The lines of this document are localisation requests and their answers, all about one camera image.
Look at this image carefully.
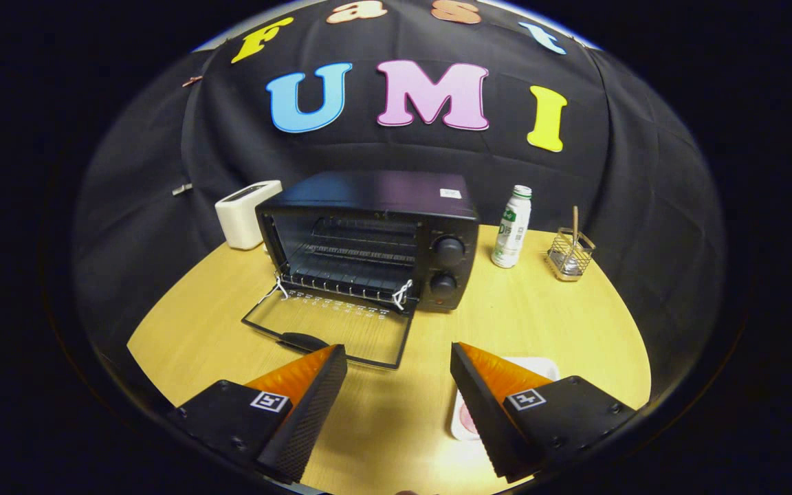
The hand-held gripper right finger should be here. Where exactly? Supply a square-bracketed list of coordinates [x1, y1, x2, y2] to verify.
[450, 342, 637, 483]

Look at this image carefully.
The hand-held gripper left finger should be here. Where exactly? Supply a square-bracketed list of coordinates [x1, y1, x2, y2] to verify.
[166, 344, 349, 484]

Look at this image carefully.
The white square plate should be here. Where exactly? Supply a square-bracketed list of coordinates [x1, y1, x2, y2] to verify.
[451, 356, 560, 442]

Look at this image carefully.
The black toaster oven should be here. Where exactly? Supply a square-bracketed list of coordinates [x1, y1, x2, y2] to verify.
[241, 170, 481, 371]

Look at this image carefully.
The white bread toaster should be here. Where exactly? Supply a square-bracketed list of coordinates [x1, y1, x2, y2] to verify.
[214, 180, 283, 250]

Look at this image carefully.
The white bottle with green label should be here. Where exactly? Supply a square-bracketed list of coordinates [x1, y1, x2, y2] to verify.
[491, 184, 533, 269]

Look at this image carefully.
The wire basket holder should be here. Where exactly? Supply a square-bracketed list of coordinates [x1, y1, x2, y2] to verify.
[546, 228, 596, 282]

